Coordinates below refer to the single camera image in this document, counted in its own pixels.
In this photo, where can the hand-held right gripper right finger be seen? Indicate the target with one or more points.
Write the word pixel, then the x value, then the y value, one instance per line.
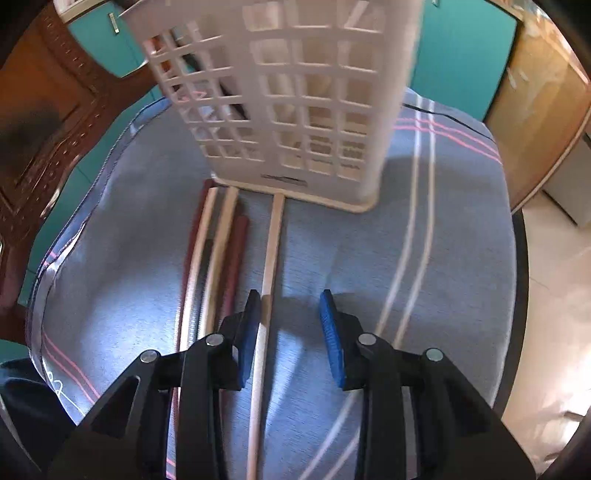
pixel 330 332

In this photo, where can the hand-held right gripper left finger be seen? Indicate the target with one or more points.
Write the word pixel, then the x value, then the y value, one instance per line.
pixel 248 332

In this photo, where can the reddish brown chopstick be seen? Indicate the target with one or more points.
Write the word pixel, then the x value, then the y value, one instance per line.
pixel 235 258
pixel 194 230

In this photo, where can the light wooden chopstick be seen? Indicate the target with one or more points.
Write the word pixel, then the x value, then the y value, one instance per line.
pixel 221 240
pixel 203 240
pixel 272 249

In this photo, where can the white plastic utensil basket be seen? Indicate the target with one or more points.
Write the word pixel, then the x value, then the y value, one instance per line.
pixel 401 69

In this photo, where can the blue striped tablecloth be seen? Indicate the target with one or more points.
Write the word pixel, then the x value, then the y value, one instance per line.
pixel 346 254

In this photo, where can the carved dark wooden chair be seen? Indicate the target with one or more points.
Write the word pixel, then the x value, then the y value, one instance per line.
pixel 46 138

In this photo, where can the light wooden panel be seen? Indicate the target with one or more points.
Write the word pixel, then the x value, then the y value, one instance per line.
pixel 531 115

